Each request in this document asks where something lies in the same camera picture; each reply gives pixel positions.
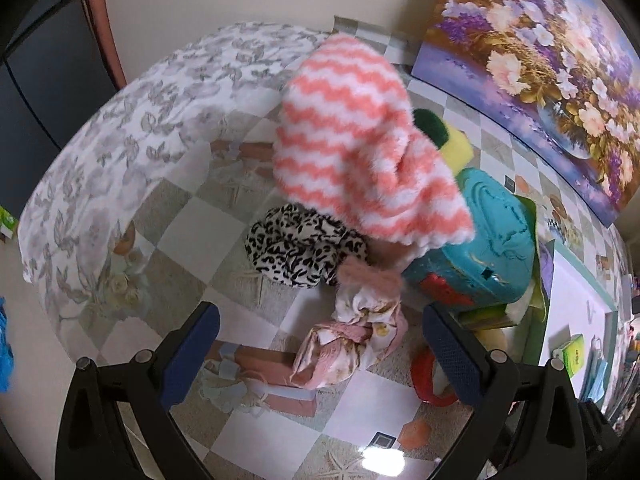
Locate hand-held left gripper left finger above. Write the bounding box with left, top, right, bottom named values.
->
left=56, top=301, right=221, bottom=480

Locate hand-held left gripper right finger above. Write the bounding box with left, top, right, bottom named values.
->
left=421, top=304, right=588, bottom=480

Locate pink floral scrunchie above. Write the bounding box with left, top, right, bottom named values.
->
left=291, top=257, right=408, bottom=391

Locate purple packet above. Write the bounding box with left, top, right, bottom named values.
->
left=539, top=245, right=557, bottom=302

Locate white box teal rim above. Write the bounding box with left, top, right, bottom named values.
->
left=537, top=240, right=621, bottom=406

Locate leopard print scrunchie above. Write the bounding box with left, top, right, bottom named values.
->
left=245, top=205, right=371, bottom=288

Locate pink white striped fluffy cloth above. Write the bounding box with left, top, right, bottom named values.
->
left=272, top=31, right=476, bottom=261

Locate red hair band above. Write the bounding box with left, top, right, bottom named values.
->
left=410, top=347, right=461, bottom=406

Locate checkered printed tablecloth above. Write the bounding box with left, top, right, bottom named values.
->
left=60, top=15, right=636, bottom=480

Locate green tissue pack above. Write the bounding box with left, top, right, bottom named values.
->
left=560, top=335, right=587, bottom=378

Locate teal plastic container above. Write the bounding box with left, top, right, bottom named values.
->
left=402, top=167, right=538, bottom=318

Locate light blue packet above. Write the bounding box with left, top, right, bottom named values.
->
left=581, top=339, right=609, bottom=403

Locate blue object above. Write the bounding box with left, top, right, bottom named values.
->
left=0, top=297, right=16, bottom=393

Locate green object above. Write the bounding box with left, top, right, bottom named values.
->
left=0, top=205, right=20, bottom=241

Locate white leaf print cloth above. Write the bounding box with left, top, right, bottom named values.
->
left=17, top=22, right=333, bottom=321

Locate dark cabinet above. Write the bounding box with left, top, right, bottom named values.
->
left=0, top=0, right=121, bottom=221

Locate flower painting poster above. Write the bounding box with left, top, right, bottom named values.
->
left=410, top=0, right=640, bottom=228

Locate pink board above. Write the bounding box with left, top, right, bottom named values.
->
left=82, top=0, right=127, bottom=91

